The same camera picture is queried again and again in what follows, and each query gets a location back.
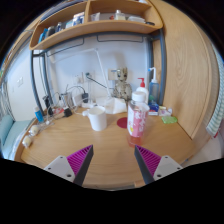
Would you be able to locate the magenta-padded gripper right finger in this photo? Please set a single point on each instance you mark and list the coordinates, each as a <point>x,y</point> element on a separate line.
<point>163,166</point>

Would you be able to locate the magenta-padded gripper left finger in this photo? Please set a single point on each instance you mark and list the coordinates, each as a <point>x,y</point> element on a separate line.
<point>65,166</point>

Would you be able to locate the clear drink bottle pink label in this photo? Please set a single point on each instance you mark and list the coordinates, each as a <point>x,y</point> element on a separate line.
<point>137,120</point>

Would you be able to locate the small white round object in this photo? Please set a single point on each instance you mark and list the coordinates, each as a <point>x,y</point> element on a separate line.
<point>34,130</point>
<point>27,141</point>

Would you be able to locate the green packet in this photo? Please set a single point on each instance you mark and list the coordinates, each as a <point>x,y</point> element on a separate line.
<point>169,119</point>

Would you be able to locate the small black block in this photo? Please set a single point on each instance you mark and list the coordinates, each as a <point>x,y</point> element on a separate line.
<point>67,112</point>

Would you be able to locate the small blue tube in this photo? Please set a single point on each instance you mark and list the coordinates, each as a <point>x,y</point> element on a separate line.
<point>39,115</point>

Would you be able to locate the white mug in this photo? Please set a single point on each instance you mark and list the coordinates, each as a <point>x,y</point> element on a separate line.
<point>98,118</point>

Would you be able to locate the blue box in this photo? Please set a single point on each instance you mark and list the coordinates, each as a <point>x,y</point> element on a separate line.
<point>153,107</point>

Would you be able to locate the flat round red coaster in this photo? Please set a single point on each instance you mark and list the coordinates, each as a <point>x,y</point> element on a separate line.
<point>122,123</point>

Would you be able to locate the teal bedding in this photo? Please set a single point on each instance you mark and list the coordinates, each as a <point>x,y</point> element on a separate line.
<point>10,133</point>

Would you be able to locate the black upright holder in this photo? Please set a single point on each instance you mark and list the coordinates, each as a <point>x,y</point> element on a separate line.
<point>47,103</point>

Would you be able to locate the white power adapter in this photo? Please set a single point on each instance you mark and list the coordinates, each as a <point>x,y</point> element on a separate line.
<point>77,100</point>

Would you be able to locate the black charger plug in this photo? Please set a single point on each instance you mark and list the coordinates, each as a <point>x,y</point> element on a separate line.
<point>85,97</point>

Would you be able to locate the white tissue pack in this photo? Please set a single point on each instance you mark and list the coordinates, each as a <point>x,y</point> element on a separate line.
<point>115,106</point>

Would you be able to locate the white pump bottle red top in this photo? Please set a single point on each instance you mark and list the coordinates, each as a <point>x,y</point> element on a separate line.
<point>142,88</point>

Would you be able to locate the brown tree creature figurine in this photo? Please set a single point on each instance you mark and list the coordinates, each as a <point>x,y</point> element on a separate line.
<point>122,87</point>

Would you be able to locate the white desk lamp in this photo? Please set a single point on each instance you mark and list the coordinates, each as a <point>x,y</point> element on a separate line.
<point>97,52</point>

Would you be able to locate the wooden shelf unit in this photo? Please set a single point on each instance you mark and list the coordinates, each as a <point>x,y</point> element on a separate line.
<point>100,27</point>

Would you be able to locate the white wall socket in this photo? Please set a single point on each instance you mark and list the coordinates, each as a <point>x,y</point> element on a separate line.
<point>90,76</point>

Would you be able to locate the grey metal desk frame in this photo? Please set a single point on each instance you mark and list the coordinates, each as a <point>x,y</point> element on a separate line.
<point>163,66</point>

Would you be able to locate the white wall-mounted box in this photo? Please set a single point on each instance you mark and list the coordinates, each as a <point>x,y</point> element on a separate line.
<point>112,74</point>

